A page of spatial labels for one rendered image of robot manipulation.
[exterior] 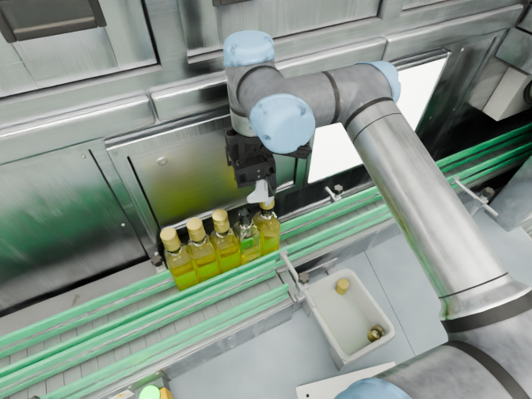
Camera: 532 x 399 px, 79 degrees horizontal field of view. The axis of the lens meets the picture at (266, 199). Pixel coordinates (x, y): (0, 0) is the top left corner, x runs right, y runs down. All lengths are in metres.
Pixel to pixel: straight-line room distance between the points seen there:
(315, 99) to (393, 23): 0.49
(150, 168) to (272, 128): 0.40
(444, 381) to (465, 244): 0.14
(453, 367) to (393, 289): 0.79
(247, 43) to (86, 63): 0.29
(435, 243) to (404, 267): 0.80
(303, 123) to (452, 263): 0.23
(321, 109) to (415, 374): 0.31
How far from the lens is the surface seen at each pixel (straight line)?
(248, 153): 0.61
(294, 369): 1.00
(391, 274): 1.17
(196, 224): 0.71
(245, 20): 0.69
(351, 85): 0.47
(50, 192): 0.80
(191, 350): 0.90
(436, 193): 0.41
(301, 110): 0.41
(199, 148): 0.74
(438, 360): 0.37
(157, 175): 0.76
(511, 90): 1.45
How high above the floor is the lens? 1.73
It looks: 50 degrees down
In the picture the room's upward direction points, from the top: straight up
